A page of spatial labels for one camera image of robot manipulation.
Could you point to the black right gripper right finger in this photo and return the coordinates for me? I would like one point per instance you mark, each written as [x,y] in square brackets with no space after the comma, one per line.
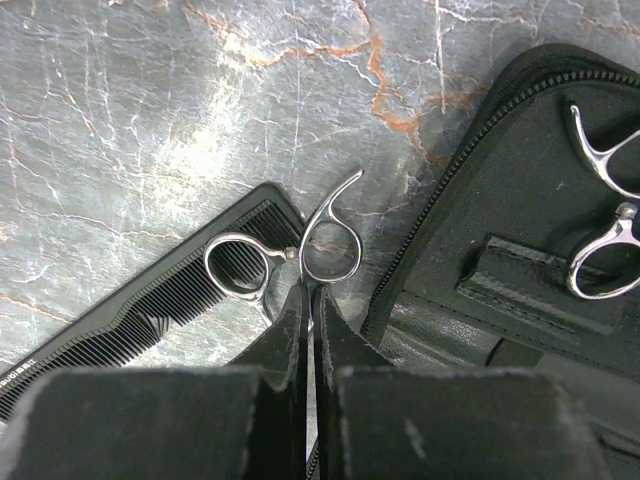
[336,345]

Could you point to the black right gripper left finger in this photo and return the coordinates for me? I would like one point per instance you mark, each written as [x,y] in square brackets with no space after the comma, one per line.
[262,424]

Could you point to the silver thinning scissors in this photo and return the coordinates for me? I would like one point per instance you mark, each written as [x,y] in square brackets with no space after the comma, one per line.
[273,258]

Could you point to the black hair comb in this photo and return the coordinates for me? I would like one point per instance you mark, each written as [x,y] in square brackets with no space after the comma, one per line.
[174,290]

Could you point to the black zip tool case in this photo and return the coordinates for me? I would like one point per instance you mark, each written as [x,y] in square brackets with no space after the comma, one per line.
[510,314]

